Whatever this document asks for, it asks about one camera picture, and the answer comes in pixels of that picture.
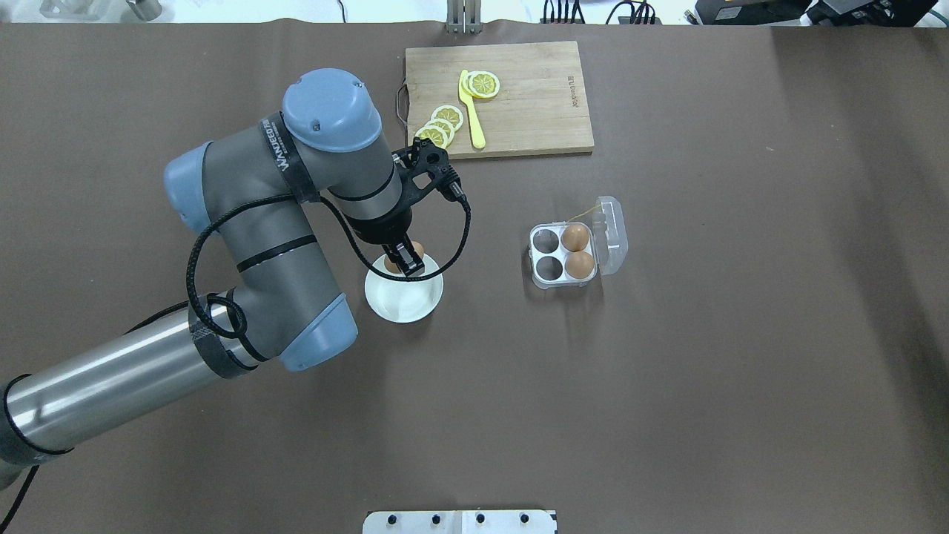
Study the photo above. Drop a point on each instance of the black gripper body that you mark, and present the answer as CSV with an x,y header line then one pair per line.
x,y
382,229

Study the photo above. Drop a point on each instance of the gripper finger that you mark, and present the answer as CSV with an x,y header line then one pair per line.
x,y
393,260
409,258

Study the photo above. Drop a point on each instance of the brown egg from bowl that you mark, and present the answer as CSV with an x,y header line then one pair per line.
x,y
417,248

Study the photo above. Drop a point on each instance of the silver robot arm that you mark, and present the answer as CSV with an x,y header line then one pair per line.
x,y
325,143

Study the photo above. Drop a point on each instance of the clear plastic egg box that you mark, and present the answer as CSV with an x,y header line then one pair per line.
x,y
609,245

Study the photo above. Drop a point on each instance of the brown egg in box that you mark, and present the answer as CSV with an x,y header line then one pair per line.
x,y
580,265
575,237

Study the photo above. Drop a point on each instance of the white bowl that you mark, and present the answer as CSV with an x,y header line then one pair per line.
x,y
402,302

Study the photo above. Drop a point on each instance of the lemon slice middle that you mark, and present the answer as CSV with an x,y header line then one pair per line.
x,y
447,128

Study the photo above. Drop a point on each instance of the yellow toy knife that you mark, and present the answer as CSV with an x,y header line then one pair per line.
x,y
477,137

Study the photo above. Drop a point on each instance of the lemon slice on knife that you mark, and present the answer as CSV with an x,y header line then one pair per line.
x,y
482,84

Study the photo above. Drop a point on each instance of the wooden cutting board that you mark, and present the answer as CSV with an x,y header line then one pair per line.
x,y
541,107

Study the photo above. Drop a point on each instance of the aluminium frame post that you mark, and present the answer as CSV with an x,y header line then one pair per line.
x,y
464,17

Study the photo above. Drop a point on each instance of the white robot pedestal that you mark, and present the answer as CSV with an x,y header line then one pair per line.
x,y
462,521

